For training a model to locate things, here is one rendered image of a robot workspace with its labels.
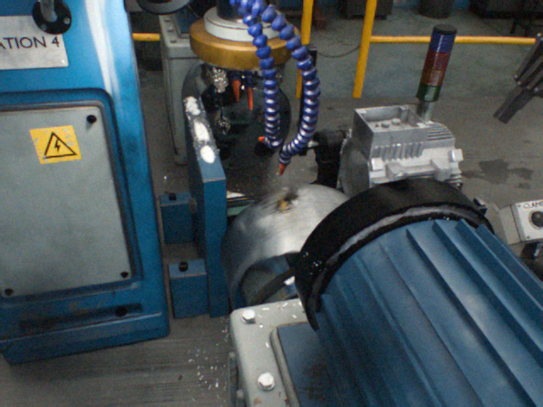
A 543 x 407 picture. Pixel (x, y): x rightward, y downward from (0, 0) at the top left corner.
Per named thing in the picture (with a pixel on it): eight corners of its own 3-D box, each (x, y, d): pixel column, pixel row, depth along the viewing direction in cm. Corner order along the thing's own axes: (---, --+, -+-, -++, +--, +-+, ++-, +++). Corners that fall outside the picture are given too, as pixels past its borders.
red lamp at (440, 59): (430, 70, 126) (435, 52, 123) (419, 61, 130) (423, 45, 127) (451, 69, 127) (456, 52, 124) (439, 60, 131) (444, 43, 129)
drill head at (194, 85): (197, 194, 113) (190, 95, 98) (179, 114, 144) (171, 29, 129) (298, 182, 119) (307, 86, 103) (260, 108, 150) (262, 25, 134)
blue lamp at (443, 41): (435, 52, 123) (439, 35, 120) (423, 45, 127) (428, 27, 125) (456, 52, 124) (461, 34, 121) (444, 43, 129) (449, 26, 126)
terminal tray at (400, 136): (368, 164, 97) (374, 133, 93) (349, 138, 105) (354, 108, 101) (422, 158, 100) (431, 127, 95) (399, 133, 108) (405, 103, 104)
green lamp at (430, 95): (422, 103, 131) (426, 86, 128) (411, 92, 136) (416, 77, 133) (442, 101, 132) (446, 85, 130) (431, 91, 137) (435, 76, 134)
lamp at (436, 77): (426, 86, 128) (430, 70, 126) (416, 77, 133) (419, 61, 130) (446, 85, 130) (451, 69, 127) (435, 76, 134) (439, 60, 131)
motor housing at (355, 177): (364, 235, 103) (380, 159, 92) (333, 185, 118) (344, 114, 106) (447, 223, 108) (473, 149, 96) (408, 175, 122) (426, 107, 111)
